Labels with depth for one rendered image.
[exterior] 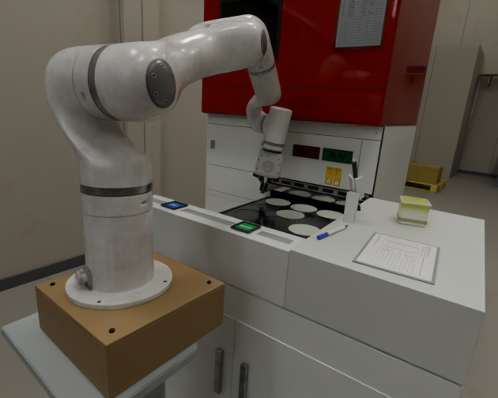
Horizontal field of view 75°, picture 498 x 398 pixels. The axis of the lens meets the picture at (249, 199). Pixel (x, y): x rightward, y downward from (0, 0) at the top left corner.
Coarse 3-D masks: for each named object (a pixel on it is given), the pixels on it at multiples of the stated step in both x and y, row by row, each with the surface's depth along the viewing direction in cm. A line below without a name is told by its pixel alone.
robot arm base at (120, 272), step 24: (96, 216) 54; (120, 216) 54; (144, 216) 57; (96, 240) 55; (120, 240) 55; (144, 240) 58; (96, 264) 56; (120, 264) 56; (144, 264) 59; (72, 288) 58; (96, 288) 57; (120, 288) 57; (144, 288) 59
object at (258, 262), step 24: (168, 216) 92; (192, 216) 89; (216, 216) 90; (168, 240) 94; (192, 240) 88; (216, 240) 83; (240, 240) 78; (264, 240) 76; (288, 240) 78; (192, 264) 90; (216, 264) 84; (240, 264) 79; (264, 264) 75; (288, 264) 72; (240, 288) 81; (264, 288) 77
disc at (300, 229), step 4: (296, 224) 106; (300, 224) 106; (304, 224) 106; (292, 228) 102; (296, 228) 102; (300, 228) 103; (304, 228) 103; (308, 228) 103; (312, 228) 103; (316, 228) 103; (296, 232) 99; (300, 232) 99; (304, 232) 99; (308, 232) 100; (312, 232) 100
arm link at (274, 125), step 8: (272, 112) 119; (280, 112) 118; (288, 112) 119; (264, 120) 122; (272, 120) 120; (280, 120) 119; (288, 120) 120; (264, 128) 122; (272, 128) 120; (280, 128) 120; (288, 128) 122; (264, 136) 124; (272, 136) 121; (280, 136) 121; (280, 144) 122
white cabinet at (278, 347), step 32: (224, 288) 84; (224, 320) 86; (256, 320) 80; (288, 320) 74; (224, 352) 88; (256, 352) 81; (288, 352) 76; (320, 352) 71; (352, 352) 66; (384, 352) 63; (192, 384) 99; (224, 384) 90; (256, 384) 83; (288, 384) 77; (320, 384) 72; (352, 384) 67; (384, 384) 64; (416, 384) 60; (448, 384) 57
